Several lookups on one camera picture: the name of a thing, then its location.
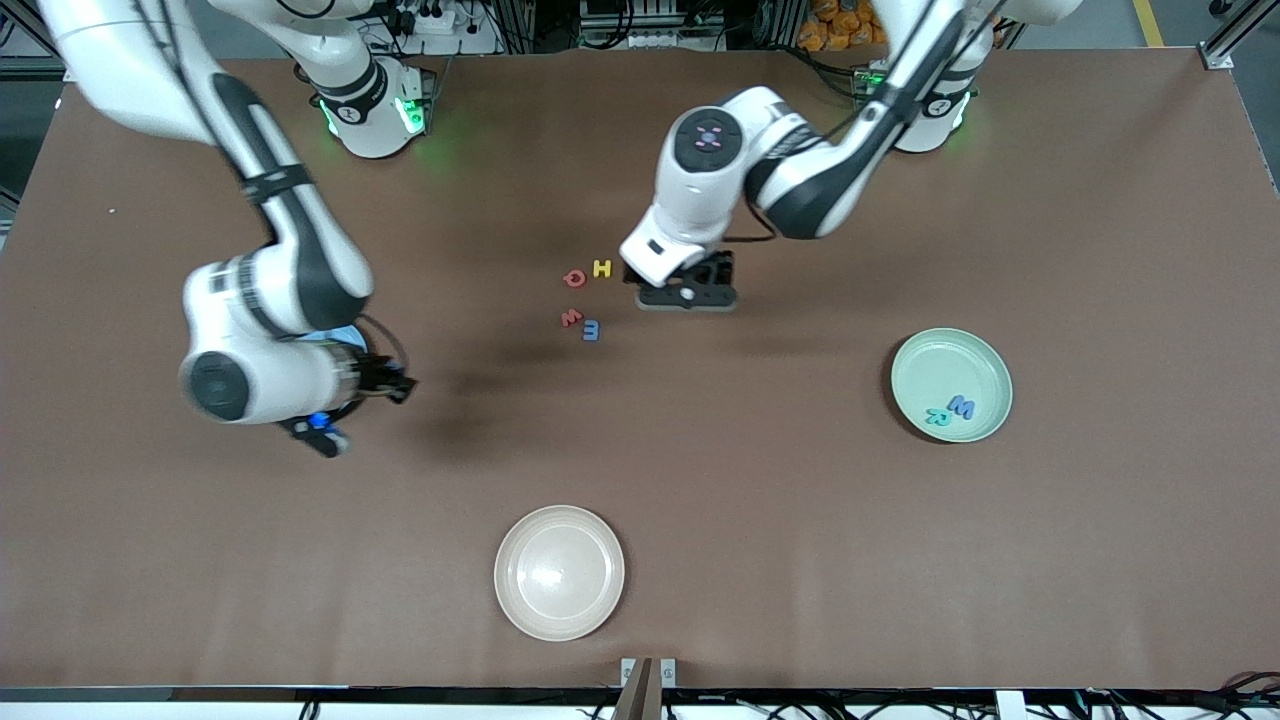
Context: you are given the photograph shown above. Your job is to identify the black table edge rail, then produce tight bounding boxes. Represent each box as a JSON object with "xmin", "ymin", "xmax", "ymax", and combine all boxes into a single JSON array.
[{"xmin": 0, "ymin": 686, "xmax": 1280, "ymax": 720}]

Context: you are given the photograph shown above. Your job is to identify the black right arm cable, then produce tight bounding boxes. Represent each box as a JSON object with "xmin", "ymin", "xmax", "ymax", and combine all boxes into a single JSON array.
[{"xmin": 140, "ymin": 0, "xmax": 411, "ymax": 381}]

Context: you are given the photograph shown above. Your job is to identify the white power strip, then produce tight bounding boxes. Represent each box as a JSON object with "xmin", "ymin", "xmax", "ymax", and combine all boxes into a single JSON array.
[{"xmin": 385, "ymin": 0, "xmax": 459, "ymax": 37}]

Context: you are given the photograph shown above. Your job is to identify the orange bagged items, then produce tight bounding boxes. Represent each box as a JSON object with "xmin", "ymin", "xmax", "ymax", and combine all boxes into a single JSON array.
[{"xmin": 797, "ymin": 0, "xmax": 891, "ymax": 53}]

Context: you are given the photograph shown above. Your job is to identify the green plate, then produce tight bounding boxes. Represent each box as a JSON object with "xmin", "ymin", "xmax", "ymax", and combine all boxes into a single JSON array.
[{"xmin": 890, "ymin": 327, "xmax": 1014, "ymax": 444}]

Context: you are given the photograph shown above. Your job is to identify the blue plate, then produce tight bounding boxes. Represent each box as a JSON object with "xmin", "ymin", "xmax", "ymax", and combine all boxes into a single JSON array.
[{"xmin": 295, "ymin": 325, "xmax": 369, "ymax": 353}]

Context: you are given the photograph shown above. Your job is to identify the brown table cover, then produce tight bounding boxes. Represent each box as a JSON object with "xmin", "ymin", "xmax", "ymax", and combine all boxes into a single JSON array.
[{"xmin": 0, "ymin": 48, "xmax": 1280, "ymax": 691}]

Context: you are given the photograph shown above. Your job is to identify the grey metal bracket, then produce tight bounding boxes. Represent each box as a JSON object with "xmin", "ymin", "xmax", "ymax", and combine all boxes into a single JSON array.
[{"xmin": 612, "ymin": 657, "xmax": 678, "ymax": 720}]

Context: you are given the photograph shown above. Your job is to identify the aluminium frame post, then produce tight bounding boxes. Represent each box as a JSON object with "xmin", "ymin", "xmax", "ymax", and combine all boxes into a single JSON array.
[{"xmin": 1198, "ymin": 0, "xmax": 1280, "ymax": 73}]

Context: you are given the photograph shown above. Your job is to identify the beige plate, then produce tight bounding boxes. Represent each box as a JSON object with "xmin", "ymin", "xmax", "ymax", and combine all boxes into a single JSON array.
[{"xmin": 493, "ymin": 504, "xmax": 627, "ymax": 643}]

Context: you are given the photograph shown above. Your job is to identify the black control box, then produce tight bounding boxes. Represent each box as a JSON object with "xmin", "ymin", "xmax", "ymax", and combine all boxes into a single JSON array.
[{"xmin": 578, "ymin": 0, "xmax": 726, "ymax": 51}]

